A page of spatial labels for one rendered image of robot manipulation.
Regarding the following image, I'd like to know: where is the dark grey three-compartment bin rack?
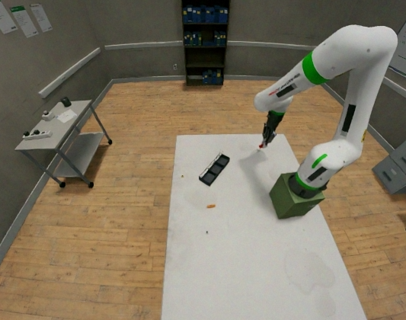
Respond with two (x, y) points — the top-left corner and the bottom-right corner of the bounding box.
(199, 153), (230, 186)

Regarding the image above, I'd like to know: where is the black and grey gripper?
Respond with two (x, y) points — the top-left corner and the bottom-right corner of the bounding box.
(261, 119), (279, 149)

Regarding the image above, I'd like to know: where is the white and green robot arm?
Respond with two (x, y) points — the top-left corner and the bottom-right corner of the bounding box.
(254, 25), (398, 199)

